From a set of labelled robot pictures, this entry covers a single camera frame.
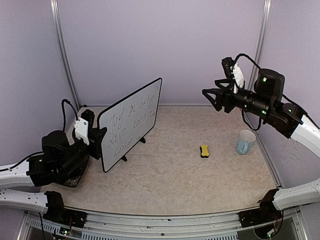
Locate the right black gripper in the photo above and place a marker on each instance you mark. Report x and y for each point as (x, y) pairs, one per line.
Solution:
(227, 93)

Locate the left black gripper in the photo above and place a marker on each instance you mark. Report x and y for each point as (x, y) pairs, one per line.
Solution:
(94, 133)

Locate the white whiteboard black frame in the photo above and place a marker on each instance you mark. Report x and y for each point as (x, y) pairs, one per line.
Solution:
(127, 122)

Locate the yellow black whiteboard eraser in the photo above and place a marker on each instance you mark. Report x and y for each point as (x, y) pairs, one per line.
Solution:
(204, 151)

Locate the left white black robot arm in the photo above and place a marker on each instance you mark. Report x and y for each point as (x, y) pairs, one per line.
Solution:
(58, 162)

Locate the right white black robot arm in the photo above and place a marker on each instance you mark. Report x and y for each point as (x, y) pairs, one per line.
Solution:
(289, 119)

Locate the light blue ceramic mug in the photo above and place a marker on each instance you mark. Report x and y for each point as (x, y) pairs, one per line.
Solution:
(245, 141)

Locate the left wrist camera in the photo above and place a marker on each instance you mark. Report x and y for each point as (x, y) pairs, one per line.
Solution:
(82, 126)

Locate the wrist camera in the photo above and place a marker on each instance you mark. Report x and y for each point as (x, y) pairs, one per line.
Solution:
(82, 126)
(233, 71)

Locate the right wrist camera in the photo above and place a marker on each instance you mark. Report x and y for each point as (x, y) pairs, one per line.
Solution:
(233, 71)

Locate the aluminium front rail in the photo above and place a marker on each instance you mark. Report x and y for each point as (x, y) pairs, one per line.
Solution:
(213, 226)

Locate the right aluminium corner post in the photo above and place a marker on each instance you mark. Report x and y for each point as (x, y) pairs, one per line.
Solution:
(263, 30)

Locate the aluminium corner post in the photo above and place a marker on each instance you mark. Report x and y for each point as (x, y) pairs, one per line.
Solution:
(263, 30)
(63, 52)

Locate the left aluminium corner post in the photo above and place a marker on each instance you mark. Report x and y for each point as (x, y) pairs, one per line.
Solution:
(63, 52)

